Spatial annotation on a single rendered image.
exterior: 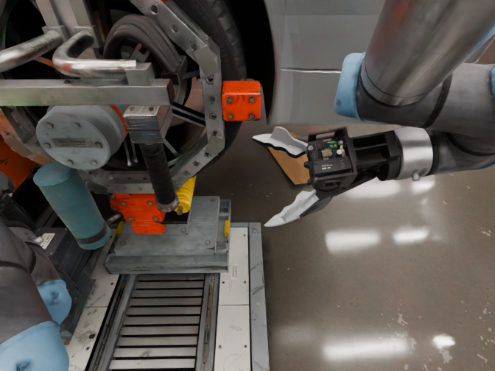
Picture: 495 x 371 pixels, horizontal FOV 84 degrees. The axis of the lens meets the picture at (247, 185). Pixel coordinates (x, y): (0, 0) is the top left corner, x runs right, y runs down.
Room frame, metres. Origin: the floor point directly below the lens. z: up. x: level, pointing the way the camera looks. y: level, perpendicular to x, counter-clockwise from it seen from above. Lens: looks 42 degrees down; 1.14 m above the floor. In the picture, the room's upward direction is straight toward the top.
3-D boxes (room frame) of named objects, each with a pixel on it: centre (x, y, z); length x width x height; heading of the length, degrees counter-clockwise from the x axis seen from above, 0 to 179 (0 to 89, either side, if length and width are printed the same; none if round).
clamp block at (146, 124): (0.40, 0.16, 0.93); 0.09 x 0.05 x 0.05; 1
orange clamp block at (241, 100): (0.62, 0.02, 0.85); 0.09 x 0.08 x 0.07; 91
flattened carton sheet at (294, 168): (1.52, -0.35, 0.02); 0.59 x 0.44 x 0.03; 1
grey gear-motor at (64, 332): (0.51, 0.64, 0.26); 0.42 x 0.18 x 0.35; 1
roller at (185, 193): (0.71, 0.21, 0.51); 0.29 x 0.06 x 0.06; 1
